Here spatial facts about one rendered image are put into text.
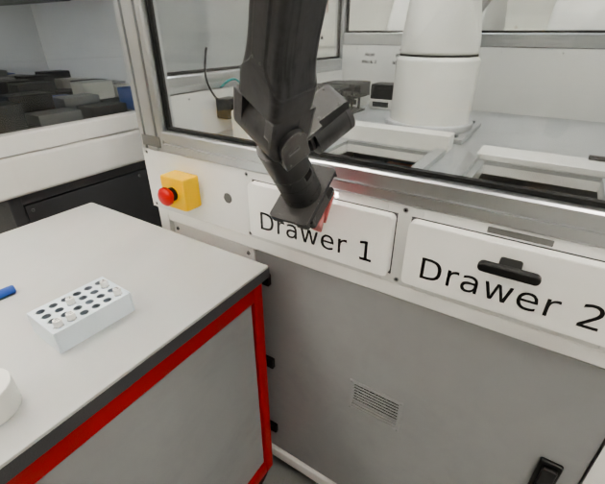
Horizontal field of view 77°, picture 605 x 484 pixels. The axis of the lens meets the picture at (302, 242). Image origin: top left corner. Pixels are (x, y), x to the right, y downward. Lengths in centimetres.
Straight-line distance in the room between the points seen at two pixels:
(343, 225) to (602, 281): 35
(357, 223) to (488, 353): 30
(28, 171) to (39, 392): 72
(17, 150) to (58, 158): 10
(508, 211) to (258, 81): 37
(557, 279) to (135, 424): 65
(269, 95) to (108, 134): 99
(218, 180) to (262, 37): 49
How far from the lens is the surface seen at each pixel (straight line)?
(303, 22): 35
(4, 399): 61
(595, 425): 78
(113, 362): 64
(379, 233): 62
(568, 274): 59
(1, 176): 121
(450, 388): 80
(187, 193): 84
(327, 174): 57
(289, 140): 41
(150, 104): 92
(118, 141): 134
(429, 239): 60
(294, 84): 38
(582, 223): 58
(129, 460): 75
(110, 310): 70
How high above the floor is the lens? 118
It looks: 29 degrees down
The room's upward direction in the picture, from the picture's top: straight up
